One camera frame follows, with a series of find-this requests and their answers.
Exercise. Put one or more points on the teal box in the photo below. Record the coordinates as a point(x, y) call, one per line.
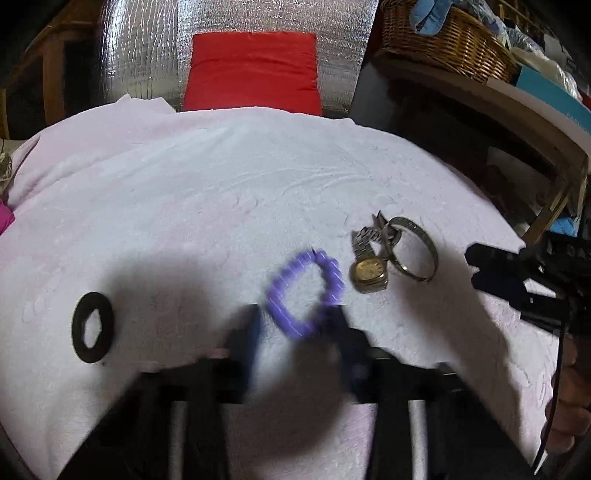
point(545, 90)

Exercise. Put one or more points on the blue folded cloth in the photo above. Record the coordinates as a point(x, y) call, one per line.
point(563, 227)

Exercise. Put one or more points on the light blue cloth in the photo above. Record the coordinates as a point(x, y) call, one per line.
point(429, 14)

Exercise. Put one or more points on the person's right hand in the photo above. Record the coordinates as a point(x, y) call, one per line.
point(572, 406)

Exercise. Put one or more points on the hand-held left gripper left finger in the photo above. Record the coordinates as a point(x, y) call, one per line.
point(251, 332)

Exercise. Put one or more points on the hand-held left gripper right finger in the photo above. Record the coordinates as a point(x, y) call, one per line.
point(348, 350)

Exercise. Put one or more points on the wooden chair frame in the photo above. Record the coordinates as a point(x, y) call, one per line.
point(51, 60)

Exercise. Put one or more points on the red cushion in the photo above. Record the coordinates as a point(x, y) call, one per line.
point(254, 69)

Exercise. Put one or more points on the silver foil insulation sheet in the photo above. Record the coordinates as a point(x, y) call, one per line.
point(138, 46)

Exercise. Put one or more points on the clear plastic bag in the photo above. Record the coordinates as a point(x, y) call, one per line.
point(549, 62)

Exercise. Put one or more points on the pale pink embossed towel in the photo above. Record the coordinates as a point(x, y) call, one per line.
point(184, 184)

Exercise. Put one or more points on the wooden table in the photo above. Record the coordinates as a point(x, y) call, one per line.
point(461, 87)

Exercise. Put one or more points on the gold wristwatch with metal band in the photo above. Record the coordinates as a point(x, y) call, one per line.
point(369, 274)

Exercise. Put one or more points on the wicker basket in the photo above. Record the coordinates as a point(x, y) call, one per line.
point(452, 41)

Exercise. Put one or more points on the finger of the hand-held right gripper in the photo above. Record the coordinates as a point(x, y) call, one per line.
point(494, 258)
point(503, 286)

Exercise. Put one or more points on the magenta cloth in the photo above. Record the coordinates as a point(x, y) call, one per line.
point(4, 219)

